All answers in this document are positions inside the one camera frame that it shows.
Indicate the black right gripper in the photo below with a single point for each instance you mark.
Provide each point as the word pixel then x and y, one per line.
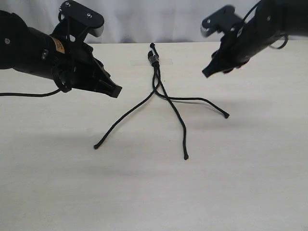
pixel 256 35

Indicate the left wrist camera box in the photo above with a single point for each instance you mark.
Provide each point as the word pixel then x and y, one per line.
pixel 84 16

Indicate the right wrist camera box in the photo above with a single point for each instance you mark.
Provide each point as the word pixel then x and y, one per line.
pixel 222 20

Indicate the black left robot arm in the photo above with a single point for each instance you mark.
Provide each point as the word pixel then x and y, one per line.
pixel 21 45

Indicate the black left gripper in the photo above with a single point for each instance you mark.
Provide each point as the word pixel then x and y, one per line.
pixel 69 61

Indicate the clear adhesive tape strip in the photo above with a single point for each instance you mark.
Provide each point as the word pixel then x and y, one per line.
pixel 147 62

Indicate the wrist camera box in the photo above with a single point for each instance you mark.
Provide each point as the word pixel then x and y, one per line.
pixel 222 20
pixel 84 16

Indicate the white backdrop curtain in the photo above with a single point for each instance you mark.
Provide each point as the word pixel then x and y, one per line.
pixel 134 21

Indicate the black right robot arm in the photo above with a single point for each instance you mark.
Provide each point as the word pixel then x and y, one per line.
pixel 291 16

